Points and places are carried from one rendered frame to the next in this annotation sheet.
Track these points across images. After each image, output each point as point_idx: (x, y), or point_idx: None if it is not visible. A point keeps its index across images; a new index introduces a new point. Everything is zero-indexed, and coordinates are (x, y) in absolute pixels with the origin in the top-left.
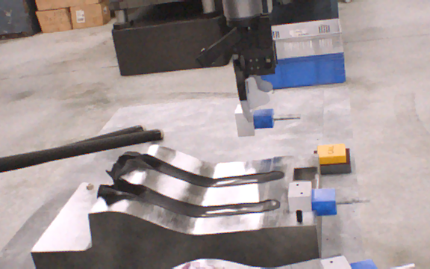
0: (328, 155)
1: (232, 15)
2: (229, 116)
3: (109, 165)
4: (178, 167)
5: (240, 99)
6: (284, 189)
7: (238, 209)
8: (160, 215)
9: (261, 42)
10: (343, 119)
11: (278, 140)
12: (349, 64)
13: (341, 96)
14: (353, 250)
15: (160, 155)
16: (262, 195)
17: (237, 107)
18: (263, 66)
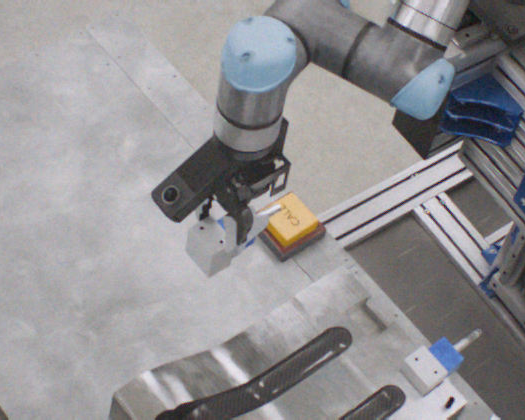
0: (298, 229)
1: (253, 148)
2: None
3: None
4: (216, 394)
5: (240, 244)
6: (377, 360)
7: (353, 419)
8: None
9: (270, 155)
10: (194, 106)
11: (149, 197)
12: None
13: (131, 38)
14: (451, 380)
15: (181, 389)
16: (361, 383)
17: (199, 238)
18: (272, 188)
